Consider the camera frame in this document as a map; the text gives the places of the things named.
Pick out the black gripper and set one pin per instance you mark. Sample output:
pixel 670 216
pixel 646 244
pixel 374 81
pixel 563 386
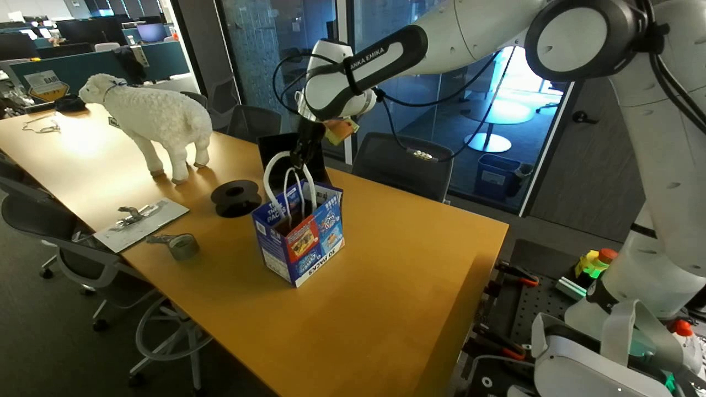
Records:
pixel 309 136

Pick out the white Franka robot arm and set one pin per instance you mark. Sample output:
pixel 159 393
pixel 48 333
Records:
pixel 662 147

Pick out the blue cardboard snack box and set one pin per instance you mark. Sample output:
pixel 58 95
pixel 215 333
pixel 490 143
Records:
pixel 298 240

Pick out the small grey terminal box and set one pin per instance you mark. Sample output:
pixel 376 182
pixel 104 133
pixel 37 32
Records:
pixel 573 285

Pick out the black open laptop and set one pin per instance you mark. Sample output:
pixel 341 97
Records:
pixel 283 150

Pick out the dark office chair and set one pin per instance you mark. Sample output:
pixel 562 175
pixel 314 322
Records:
pixel 255 124
pixel 410 168
pixel 37 216

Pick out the black tape roll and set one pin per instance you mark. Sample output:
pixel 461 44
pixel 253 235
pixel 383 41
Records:
pixel 235 199

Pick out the white toy sheep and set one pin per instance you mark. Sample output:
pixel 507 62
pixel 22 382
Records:
pixel 158 118

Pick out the clipboard with white paper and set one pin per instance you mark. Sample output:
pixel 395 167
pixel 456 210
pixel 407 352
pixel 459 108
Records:
pixel 139 229

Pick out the round white table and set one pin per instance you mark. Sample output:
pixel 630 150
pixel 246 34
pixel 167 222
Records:
pixel 489 143

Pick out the black computer monitor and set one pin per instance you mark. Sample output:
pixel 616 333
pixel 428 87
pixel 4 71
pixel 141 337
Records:
pixel 85 32
pixel 151 32

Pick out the blue storage bin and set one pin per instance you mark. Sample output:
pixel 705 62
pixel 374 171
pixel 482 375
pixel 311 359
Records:
pixel 504 177

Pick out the blue cubicle partition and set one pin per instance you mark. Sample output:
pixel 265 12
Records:
pixel 96 66

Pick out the small black object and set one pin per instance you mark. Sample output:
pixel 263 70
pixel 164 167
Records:
pixel 69 102

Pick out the black breadboard mounting table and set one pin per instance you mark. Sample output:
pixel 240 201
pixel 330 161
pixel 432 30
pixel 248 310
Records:
pixel 514 311

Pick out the paper sign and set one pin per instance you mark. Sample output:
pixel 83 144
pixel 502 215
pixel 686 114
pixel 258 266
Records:
pixel 45 83

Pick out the yellow red emergency stop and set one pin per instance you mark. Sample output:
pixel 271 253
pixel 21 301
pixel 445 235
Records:
pixel 597 263

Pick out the red capped white bottle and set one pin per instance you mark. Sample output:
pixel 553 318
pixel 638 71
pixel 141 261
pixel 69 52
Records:
pixel 684 329

